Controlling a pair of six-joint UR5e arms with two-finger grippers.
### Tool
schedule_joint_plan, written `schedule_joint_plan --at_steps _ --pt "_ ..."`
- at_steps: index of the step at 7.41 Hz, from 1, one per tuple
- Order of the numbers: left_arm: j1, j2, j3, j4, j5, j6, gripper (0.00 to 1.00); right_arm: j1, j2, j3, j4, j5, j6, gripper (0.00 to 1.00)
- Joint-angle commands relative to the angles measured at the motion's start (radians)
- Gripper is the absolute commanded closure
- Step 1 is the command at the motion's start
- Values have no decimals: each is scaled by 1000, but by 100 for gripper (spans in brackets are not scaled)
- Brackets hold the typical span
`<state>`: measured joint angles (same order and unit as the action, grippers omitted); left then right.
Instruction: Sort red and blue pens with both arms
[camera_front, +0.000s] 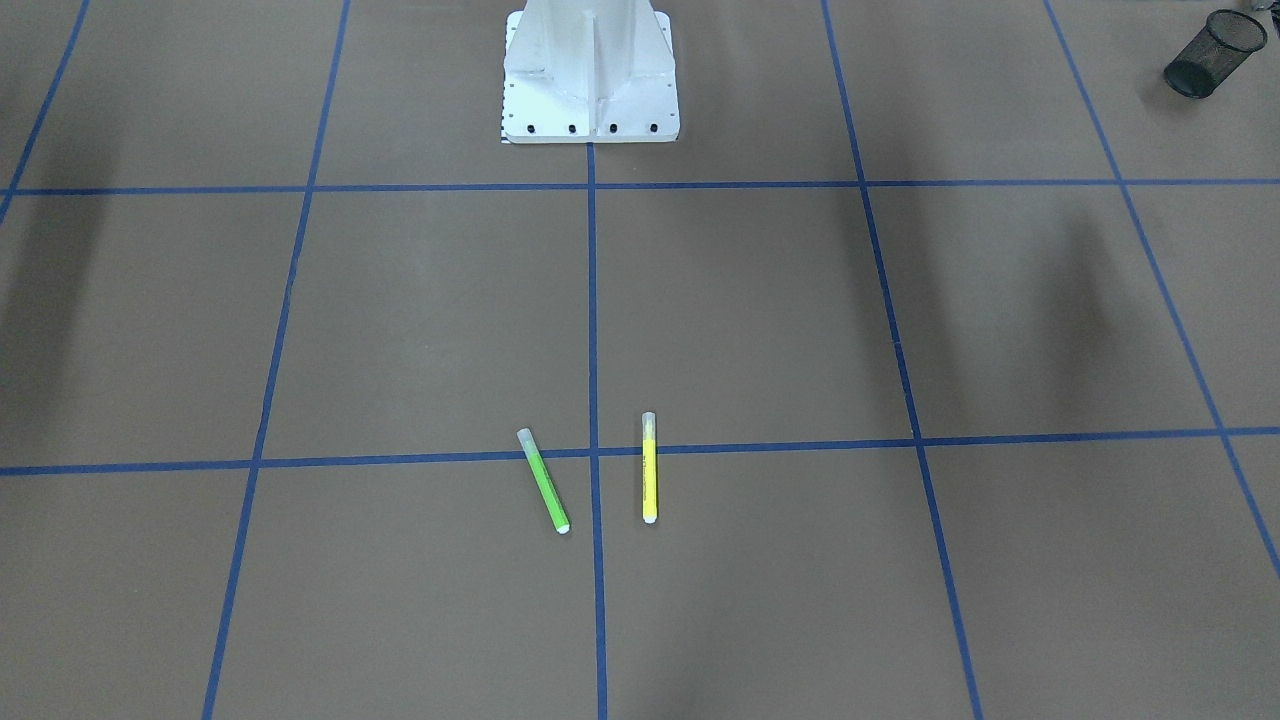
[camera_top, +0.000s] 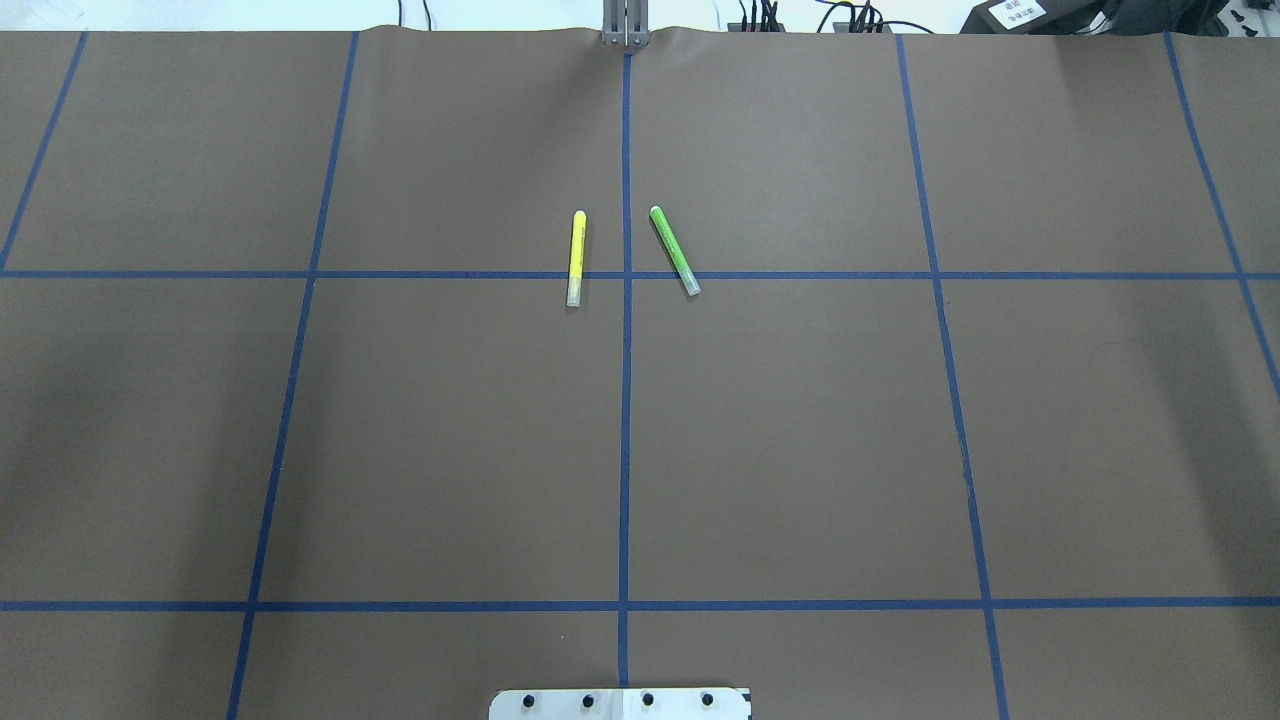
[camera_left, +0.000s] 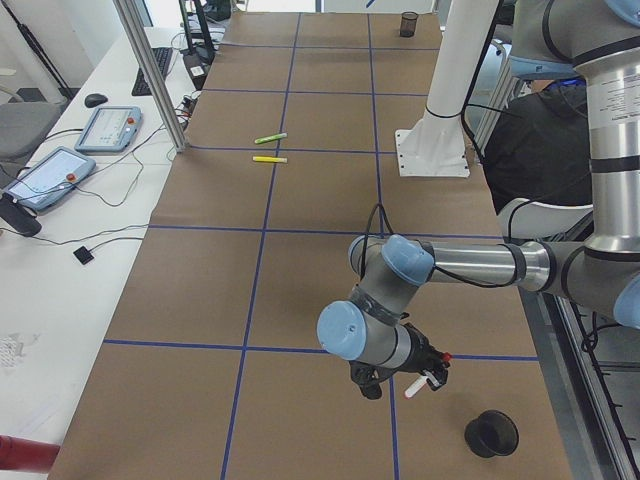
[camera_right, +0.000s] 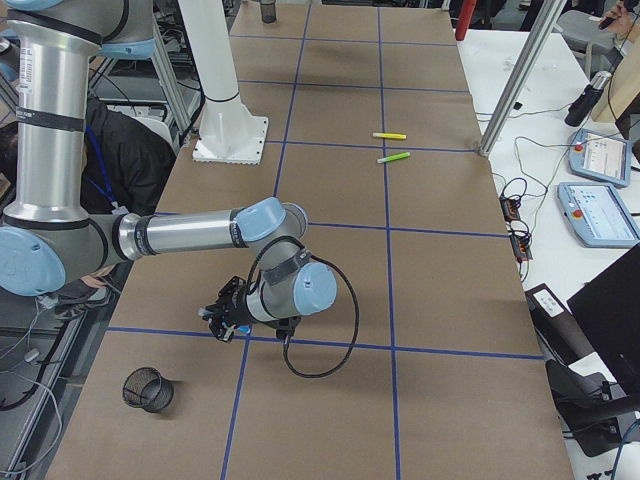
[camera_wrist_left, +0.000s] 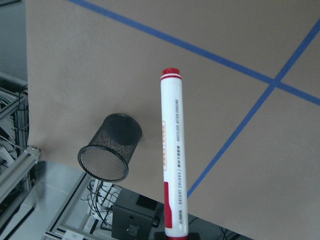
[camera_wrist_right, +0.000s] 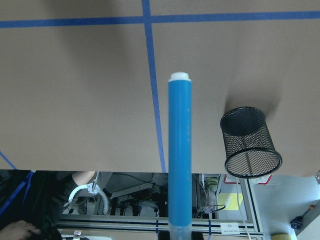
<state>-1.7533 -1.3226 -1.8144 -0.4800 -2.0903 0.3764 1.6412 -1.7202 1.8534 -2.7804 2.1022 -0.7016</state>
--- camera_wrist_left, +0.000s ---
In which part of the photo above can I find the black box under table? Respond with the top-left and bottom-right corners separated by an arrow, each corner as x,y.
111,188 -> 160,240

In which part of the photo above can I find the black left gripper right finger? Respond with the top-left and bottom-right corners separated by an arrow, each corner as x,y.
188,232 -> 200,240

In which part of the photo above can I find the black mesh pen cup left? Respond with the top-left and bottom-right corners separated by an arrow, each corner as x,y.
77,113 -> 142,182

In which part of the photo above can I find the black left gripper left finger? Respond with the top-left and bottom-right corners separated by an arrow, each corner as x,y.
153,232 -> 167,240

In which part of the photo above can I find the red and white marker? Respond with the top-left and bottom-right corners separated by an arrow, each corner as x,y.
160,67 -> 189,240

